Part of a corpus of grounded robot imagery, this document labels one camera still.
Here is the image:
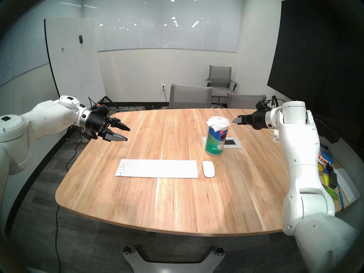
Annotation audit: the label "black left wrist cable loop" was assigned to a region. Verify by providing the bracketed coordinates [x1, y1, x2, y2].
[71, 124, 98, 140]

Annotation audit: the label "large black wall screen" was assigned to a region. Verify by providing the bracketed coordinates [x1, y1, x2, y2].
[267, 0, 364, 150]

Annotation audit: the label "white mobile whiteboard on stand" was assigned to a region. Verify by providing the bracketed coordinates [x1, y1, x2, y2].
[44, 18, 120, 112]

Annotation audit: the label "white disinfecting wipe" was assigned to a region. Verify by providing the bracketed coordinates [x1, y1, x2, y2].
[206, 116, 231, 132]

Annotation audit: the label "black video sound bar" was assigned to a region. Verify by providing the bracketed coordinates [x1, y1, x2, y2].
[312, 113, 340, 144]

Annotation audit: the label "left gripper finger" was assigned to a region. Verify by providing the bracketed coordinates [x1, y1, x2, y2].
[109, 117, 131, 131]
[102, 128, 128, 141]

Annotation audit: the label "wide glass wall whiteboard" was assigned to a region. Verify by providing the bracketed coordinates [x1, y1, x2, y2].
[83, 0, 244, 53]

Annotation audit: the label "grey mesh chair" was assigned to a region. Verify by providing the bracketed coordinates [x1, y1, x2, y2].
[169, 83, 213, 109]
[227, 93, 267, 110]

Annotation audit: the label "white paper sheet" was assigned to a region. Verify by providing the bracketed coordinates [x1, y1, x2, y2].
[333, 168, 361, 203]

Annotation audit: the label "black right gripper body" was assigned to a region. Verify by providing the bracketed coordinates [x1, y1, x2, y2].
[250, 110, 270, 130]

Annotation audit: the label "green handled scissors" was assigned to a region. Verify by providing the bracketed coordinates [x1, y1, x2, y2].
[324, 184, 339, 202]

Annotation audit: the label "green blue wipes canister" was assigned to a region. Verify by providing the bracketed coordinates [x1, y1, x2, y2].
[205, 116, 230, 156]

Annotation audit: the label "grey office chair with armrests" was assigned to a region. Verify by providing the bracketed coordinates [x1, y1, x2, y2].
[205, 65, 238, 106]

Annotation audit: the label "glass wall whiteboard with writing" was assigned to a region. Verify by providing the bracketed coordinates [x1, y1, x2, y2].
[0, 0, 83, 87]

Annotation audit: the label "white computer mouse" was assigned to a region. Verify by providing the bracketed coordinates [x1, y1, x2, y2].
[202, 161, 216, 178]

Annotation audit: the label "white slim keyboard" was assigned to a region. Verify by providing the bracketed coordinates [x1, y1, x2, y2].
[115, 159, 198, 179]

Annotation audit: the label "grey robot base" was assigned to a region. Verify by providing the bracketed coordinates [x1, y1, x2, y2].
[123, 245, 225, 273]

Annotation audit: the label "thin black floor cable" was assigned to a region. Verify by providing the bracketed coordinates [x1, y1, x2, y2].
[55, 135, 83, 273]

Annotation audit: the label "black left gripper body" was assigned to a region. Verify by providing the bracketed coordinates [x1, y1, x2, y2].
[85, 109, 114, 139]

